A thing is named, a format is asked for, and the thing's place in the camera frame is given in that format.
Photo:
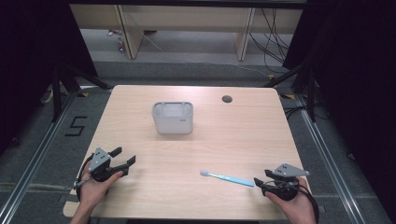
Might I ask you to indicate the person's left hand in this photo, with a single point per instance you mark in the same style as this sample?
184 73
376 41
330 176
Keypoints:
93 189

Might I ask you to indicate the person's right hand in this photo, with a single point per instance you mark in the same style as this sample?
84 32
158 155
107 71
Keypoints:
295 208

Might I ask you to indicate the yellow black floor tape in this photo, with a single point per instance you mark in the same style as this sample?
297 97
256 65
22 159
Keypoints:
288 96
83 94

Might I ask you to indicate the black curtain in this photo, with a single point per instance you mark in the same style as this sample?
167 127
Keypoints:
358 77
31 62

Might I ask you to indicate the light blue toothbrush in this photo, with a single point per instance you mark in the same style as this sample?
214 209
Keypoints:
229 179

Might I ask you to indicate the small colourful floor clutter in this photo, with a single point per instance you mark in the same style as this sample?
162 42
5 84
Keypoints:
120 43

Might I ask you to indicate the light wooden desk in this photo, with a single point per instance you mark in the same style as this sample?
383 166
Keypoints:
186 17

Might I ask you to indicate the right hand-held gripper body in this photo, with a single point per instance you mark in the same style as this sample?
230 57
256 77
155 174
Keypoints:
286 170

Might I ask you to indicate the black metal stand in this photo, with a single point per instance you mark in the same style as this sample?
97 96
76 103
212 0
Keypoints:
57 93
309 93

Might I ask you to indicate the aluminium floor rail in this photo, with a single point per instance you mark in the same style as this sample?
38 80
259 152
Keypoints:
330 161
34 155

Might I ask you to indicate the white plastic container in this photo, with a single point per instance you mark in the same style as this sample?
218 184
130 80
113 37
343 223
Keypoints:
173 119

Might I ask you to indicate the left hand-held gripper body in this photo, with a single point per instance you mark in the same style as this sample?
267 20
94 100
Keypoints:
99 161

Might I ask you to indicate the grey tape piece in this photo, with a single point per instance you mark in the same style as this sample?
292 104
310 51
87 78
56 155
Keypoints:
72 201

